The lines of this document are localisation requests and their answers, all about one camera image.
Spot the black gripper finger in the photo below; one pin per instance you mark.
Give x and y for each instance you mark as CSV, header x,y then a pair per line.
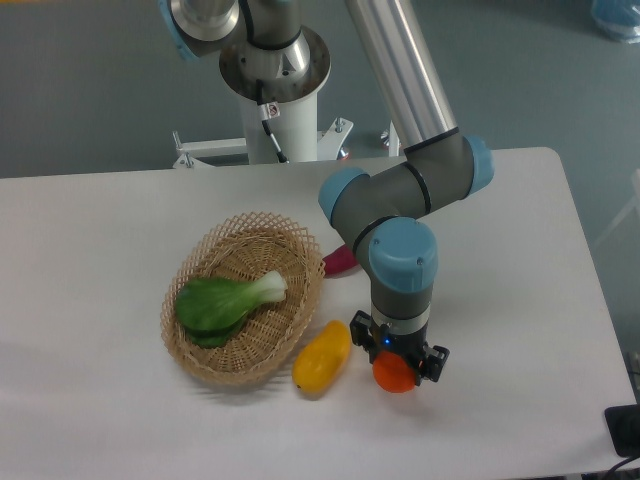
x,y
427,362
366,334

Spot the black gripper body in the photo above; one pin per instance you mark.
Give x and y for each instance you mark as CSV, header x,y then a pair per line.
x,y
393,338

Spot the orange fruit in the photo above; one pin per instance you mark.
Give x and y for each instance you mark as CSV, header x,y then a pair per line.
x,y
392,374

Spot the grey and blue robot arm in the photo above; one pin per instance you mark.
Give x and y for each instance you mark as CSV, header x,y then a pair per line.
x,y
276,66

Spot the yellow mango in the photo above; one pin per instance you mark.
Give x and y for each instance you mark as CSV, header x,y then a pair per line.
x,y
321,361

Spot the purple sweet potato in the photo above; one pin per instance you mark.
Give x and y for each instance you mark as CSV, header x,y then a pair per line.
x,y
339,261

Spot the woven wicker basket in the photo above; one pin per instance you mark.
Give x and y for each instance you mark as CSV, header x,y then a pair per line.
x,y
244,248

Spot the green bok choy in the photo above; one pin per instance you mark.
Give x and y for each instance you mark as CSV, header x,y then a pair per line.
x,y
212,310

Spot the black device at table edge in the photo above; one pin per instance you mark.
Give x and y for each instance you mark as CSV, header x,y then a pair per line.
x,y
623,425

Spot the blue object top right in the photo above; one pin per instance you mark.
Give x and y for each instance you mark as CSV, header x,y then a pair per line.
x,y
619,19

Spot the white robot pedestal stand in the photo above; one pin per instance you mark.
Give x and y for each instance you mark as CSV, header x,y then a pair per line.
x,y
272,133

